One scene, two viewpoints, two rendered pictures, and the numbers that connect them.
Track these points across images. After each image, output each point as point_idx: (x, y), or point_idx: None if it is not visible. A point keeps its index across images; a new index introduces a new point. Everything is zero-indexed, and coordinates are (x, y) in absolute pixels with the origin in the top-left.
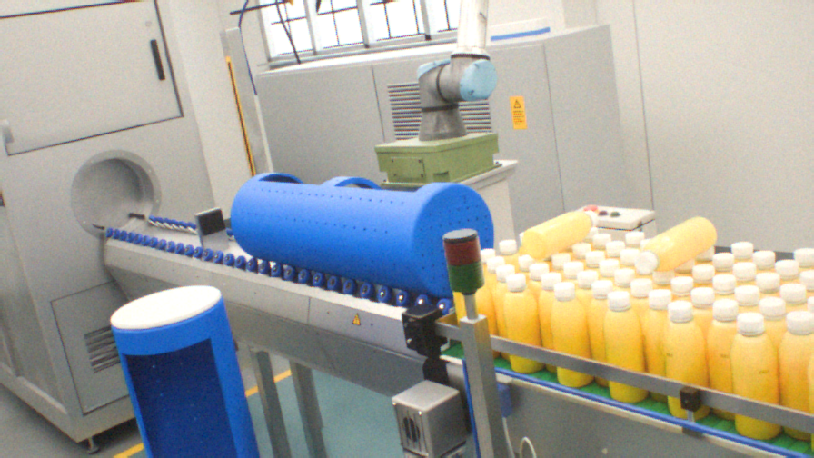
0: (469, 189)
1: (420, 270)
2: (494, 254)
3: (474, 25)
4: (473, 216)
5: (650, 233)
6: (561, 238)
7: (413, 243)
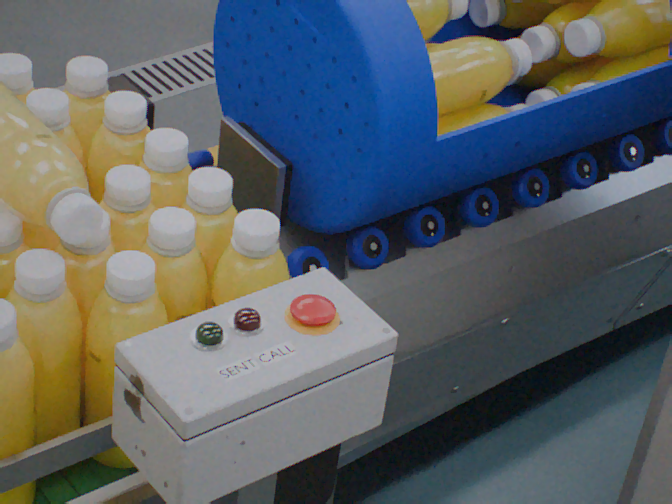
0: (349, 25)
1: (216, 65)
2: (113, 117)
3: None
4: (341, 93)
5: (162, 451)
6: None
7: (219, 3)
